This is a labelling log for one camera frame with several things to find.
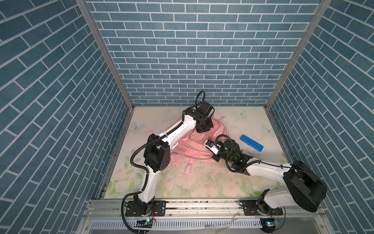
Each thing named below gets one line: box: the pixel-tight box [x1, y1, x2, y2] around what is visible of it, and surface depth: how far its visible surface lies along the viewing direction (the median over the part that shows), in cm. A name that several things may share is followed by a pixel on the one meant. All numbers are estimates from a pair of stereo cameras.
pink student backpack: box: [169, 115, 228, 177], surface depth 91 cm
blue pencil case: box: [240, 134, 264, 152], surface depth 101 cm
